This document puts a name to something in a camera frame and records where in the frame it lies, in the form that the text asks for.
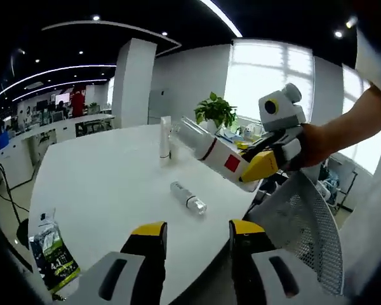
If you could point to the green potted plant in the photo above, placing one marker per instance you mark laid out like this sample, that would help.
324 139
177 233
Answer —
216 109

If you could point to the blue box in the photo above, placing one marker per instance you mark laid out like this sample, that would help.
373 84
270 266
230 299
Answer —
2 139

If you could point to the long white counter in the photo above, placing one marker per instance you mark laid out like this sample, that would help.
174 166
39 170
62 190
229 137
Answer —
50 130

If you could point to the person's white shirt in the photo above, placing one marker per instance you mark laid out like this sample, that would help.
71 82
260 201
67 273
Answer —
368 222

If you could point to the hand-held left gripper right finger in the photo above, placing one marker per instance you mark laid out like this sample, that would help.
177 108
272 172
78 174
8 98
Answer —
260 273

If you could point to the wall screen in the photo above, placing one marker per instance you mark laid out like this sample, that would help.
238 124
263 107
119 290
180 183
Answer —
62 99

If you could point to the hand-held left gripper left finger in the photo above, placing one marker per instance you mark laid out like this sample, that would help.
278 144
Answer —
124 276

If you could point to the person's right hand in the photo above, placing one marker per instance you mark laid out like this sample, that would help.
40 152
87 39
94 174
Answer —
316 146

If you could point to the grey mesh office chair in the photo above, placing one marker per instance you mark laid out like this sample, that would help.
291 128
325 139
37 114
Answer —
304 222

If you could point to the small white figurine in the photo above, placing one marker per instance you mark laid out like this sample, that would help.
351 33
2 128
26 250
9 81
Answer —
250 131

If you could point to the black green packet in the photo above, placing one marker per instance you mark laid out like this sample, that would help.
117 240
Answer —
55 254

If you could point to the blue paper stack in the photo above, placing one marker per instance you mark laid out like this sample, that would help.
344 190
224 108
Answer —
228 138

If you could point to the white clear cap skincare bottle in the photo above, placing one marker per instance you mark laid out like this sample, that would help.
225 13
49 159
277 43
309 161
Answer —
184 193
216 152

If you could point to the black desk foot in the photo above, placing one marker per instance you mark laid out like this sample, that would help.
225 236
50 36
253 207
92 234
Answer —
23 232

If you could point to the white skincare tube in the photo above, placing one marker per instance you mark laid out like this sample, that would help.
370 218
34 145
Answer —
165 139

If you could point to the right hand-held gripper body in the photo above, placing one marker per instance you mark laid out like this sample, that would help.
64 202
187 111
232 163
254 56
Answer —
282 111

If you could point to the large window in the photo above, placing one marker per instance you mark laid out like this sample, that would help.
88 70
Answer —
266 79

